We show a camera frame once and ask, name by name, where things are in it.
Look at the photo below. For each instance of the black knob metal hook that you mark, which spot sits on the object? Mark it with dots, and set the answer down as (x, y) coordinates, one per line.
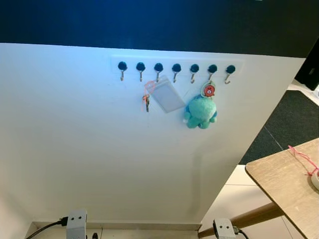
(140, 65)
(176, 67)
(230, 68)
(212, 68)
(122, 65)
(158, 66)
(194, 67)

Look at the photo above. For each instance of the teal plush toy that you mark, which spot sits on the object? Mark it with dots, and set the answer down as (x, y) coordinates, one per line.
(201, 112)

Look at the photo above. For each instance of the dark floor rug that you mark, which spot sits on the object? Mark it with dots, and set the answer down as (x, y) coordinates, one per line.
(291, 122)

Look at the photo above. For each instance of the small key with orange tag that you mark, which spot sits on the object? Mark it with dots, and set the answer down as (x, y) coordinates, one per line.
(146, 102)

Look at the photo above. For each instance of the round red white key tag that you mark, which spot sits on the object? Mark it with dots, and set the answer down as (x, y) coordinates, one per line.
(209, 90)

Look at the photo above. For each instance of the white hook rail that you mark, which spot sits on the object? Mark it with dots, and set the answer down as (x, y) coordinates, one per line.
(177, 65)

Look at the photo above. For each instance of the clear plastic badge holder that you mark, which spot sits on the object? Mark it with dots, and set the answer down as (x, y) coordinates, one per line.
(167, 95)

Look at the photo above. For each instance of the wooden table leg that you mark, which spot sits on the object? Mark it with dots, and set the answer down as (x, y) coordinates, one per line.
(249, 217)

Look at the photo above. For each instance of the light wooden table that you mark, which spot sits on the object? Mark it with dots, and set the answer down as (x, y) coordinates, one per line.
(286, 186)

